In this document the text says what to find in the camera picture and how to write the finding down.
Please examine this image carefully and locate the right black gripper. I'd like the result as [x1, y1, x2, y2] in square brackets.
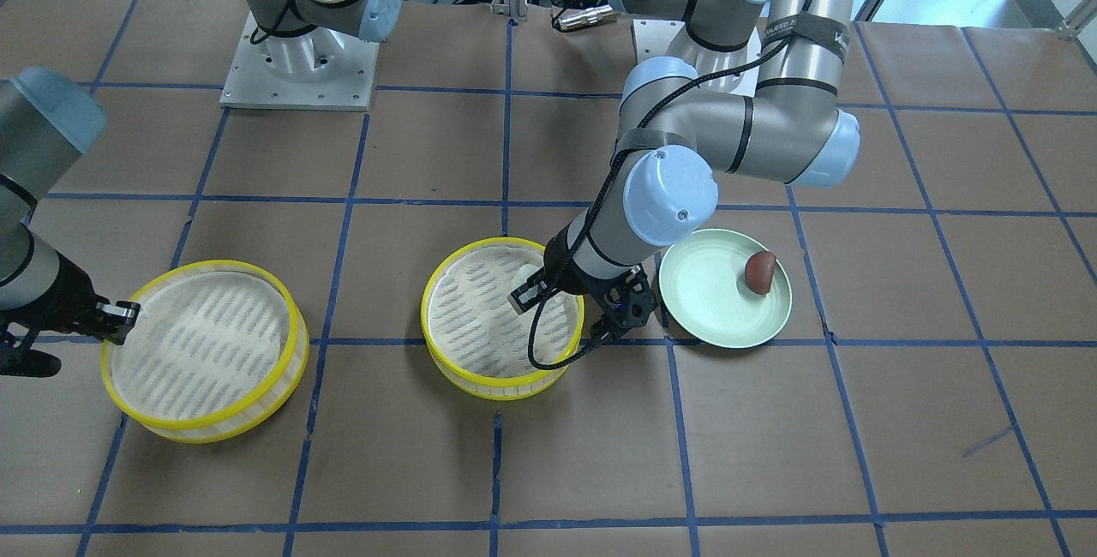
[1, 255, 142, 376]

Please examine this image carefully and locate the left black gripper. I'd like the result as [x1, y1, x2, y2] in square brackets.
[509, 240, 657, 342]

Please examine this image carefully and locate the yellow steamer basket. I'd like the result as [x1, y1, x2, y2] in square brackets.
[420, 237, 565, 401]
[99, 260, 310, 444]

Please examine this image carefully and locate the brown red bun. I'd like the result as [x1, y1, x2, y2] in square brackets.
[743, 251, 778, 296]

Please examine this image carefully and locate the white steamed bun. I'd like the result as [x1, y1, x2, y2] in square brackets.
[510, 263, 541, 291]

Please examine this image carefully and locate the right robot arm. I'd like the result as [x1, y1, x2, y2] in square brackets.
[1, 66, 142, 378]

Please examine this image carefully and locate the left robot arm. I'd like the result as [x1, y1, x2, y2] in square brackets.
[508, 0, 860, 341]

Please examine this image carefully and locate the light green plate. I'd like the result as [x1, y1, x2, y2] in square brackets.
[657, 229, 793, 349]

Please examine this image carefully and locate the silver cylindrical connector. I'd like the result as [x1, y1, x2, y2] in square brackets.
[551, 5, 620, 33]

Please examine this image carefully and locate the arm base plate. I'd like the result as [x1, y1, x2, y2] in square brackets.
[219, 15, 380, 112]
[632, 19, 764, 78]

